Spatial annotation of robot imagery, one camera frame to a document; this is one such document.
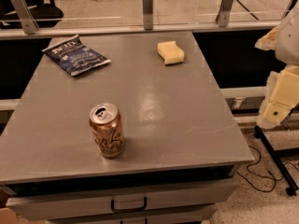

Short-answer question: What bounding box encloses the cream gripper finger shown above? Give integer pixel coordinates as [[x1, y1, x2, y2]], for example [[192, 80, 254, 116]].
[[255, 26, 278, 50], [256, 64, 299, 129]]

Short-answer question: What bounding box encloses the yellow sponge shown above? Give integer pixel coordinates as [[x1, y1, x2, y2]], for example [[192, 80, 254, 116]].
[[157, 41, 185, 65]]

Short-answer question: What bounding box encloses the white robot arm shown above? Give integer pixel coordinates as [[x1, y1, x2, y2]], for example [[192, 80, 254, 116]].
[[255, 7, 299, 129]]

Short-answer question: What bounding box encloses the orange soda can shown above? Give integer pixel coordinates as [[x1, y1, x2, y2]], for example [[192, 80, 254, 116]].
[[89, 103, 125, 159]]

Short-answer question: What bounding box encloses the black stand leg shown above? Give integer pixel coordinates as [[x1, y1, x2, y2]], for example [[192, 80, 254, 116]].
[[254, 126, 299, 196]]

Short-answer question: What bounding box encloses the lower grey drawer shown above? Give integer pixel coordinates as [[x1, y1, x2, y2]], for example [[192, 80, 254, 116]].
[[47, 204, 217, 224]]

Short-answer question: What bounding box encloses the blue chip bag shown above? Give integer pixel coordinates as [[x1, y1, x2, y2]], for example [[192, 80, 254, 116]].
[[42, 35, 110, 77]]

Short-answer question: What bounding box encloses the black office chair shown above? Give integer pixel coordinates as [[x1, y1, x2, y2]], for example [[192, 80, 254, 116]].
[[0, 0, 64, 29]]

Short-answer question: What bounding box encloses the glass barrier panel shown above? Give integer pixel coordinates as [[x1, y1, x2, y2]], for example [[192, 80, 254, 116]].
[[0, 0, 293, 30]]

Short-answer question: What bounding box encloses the right metal bracket post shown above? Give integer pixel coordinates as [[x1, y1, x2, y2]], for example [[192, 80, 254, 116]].
[[216, 0, 234, 27]]

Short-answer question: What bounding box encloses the metal bracket post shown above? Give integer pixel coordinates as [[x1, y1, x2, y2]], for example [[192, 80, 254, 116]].
[[142, 0, 153, 30], [10, 0, 38, 35], [216, 0, 234, 27]]

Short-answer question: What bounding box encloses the black floor cable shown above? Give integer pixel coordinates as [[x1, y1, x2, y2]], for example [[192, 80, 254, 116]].
[[236, 145, 299, 193]]

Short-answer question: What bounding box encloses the middle metal bracket post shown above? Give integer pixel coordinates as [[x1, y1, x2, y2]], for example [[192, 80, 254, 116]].
[[142, 0, 153, 30]]

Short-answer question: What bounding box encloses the left metal bracket post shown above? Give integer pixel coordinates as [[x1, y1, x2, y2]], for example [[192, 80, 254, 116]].
[[10, 0, 38, 35]]

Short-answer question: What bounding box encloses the grey drawer with black handle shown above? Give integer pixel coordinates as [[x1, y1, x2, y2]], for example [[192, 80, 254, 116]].
[[7, 177, 237, 220]]

